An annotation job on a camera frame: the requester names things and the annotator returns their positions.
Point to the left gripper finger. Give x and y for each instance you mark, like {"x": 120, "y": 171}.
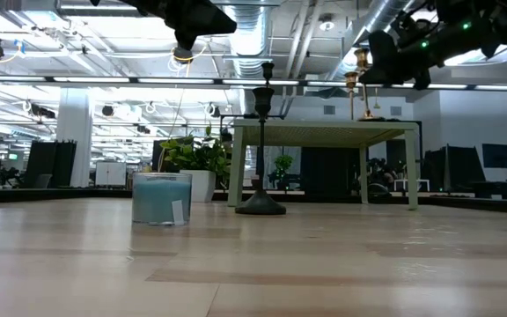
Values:
{"x": 209, "y": 13}
{"x": 209, "y": 27}

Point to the long LED light bar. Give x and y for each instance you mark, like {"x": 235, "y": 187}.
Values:
{"x": 90, "y": 79}

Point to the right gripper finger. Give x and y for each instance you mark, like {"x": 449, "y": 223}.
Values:
{"x": 383, "y": 75}

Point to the dark wall monitor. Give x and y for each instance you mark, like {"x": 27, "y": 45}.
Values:
{"x": 497, "y": 155}

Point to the black lockers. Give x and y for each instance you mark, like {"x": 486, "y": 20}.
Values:
{"x": 51, "y": 163}

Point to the gold candlestick holder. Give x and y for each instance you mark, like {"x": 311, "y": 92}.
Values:
{"x": 351, "y": 79}
{"x": 362, "y": 57}

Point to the person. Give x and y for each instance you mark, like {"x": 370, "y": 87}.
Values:
{"x": 226, "y": 137}

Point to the green plant in white pot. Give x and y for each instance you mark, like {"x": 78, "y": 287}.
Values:
{"x": 201, "y": 185}

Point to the blue candle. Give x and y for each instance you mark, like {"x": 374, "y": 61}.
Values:
{"x": 161, "y": 200}

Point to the white low cabinet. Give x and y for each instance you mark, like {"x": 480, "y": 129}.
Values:
{"x": 110, "y": 174}

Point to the silver air duct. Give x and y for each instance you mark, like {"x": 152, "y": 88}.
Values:
{"x": 379, "y": 17}
{"x": 247, "y": 48}

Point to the green perforated metal riser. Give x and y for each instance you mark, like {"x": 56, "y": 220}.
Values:
{"x": 324, "y": 132}

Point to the small background plant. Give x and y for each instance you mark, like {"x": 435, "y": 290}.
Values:
{"x": 283, "y": 162}

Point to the white round ceiling sensor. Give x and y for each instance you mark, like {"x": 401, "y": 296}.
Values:
{"x": 326, "y": 22}

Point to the black aluminium table frame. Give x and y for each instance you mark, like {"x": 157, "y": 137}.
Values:
{"x": 104, "y": 193}

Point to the black background cabinet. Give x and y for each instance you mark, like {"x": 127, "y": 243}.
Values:
{"x": 328, "y": 171}

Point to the hanging gold pendant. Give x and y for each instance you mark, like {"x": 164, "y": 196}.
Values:
{"x": 375, "y": 105}

